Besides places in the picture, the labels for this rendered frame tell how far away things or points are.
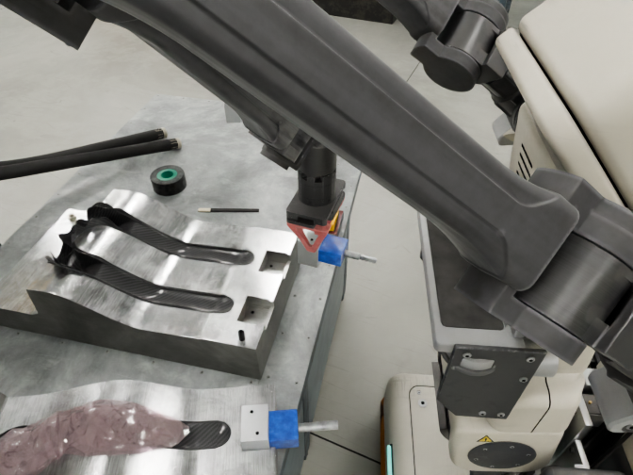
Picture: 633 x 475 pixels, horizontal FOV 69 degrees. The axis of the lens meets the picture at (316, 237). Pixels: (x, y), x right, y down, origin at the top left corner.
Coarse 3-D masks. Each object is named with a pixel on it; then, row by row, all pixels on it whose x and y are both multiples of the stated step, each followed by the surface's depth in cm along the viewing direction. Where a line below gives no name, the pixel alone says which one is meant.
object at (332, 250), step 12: (312, 240) 77; (324, 240) 79; (336, 240) 79; (348, 240) 79; (300, 252) 78; (324, 252) 77; (336, 252) 77; (348, 252) 78; (312, 264) 79; (336, 264) 78
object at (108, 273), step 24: (96, 216) 85; (120, 216) 85; (72, 240) 79; (144, 240) 84; (168, 240) 86; (72, 264) 84; (96, 264) 78; (240, 264) 82; (120, 288) 76; (144, 288) 79; (168, 288) 79; (216, 312) 74
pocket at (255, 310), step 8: (248, 296) 77; (248, 304) 78; (256, 304) 78; (264, 304) 78; (272, 304) 77; (240, 312) 74; (248, 312) 78; (256, 312) 78; (264, 312) 78; (240, 320) 75; (248, 320) 76; (256, 320) 76; (264, 320) 76
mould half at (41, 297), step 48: (48, 240) 91; (96, 240) 80; (192, 240) 87; (240, 240) 87; (288, 240) 86; (0, 288) 82; (48, 288) 72; (96, 288) 74; (192, 288) 79; (240, 288) 78; (288, 288) 86; (96, 336) 78; (144, 336) 74; (192, 336) 71
